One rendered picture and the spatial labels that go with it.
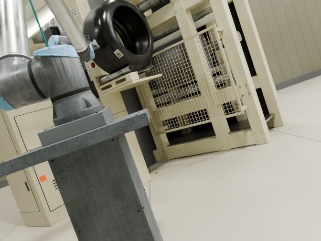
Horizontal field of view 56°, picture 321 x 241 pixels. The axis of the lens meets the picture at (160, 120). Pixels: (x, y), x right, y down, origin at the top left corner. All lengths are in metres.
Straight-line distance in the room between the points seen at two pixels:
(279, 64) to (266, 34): 0.63
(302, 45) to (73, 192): 5.87
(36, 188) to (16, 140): 0.37
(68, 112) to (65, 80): 0.11
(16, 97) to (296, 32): 5.86
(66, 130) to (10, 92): 0.24
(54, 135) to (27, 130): 1.33
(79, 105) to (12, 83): 0.24
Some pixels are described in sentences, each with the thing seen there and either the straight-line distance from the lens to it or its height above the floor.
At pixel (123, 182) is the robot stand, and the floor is 0.39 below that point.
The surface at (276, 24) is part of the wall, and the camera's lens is 6.42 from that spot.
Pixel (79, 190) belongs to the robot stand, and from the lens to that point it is 1.10.
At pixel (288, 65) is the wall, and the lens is 6.39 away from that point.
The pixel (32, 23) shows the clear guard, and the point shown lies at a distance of 2.82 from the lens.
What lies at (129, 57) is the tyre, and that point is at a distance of 2.25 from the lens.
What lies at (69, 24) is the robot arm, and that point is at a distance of 1.78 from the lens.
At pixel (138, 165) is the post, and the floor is 0.14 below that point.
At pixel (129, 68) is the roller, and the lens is 2.22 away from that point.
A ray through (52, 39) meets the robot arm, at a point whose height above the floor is 1.17.
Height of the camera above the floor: 0.63
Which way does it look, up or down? 4 degrees down
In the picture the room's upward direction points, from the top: 19 degrees counter-clockwise
